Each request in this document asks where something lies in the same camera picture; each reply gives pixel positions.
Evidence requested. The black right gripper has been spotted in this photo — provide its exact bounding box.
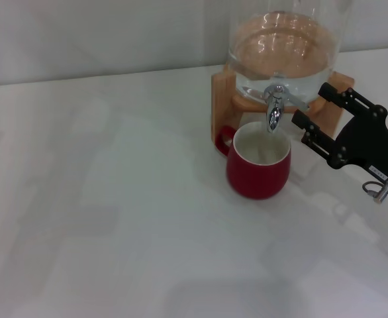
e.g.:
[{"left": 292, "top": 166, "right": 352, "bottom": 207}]
[{"left": 291, "top": 82, "right": 388, "bottom": 203}]

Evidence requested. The chrome faucet tap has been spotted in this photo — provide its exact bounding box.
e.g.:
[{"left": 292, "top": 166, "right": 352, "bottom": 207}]
[{"left": 263, "top": 84, "right": 311, "bottom": 133}]

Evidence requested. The red ceramic cup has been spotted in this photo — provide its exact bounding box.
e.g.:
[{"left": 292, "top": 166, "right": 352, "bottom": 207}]
[{"left": 214, "top": 121, "right": 293, "bottom": 201}]

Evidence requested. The metal plug on right gripper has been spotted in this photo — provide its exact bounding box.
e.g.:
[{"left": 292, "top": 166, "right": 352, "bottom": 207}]
[{"left": 362, "top": 180, "right": 388, "bottom": 203}]

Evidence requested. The glass water dispenser jar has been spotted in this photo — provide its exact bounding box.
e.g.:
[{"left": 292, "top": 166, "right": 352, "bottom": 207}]
[{"left": 227, "top": 0, "right": 342, "bottom": 109}]

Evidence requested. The wooden dispenser stand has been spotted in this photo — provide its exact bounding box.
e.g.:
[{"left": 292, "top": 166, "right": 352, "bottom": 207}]
[{"left": 210, "top": 61, "right": 354, "bottom": 140}]

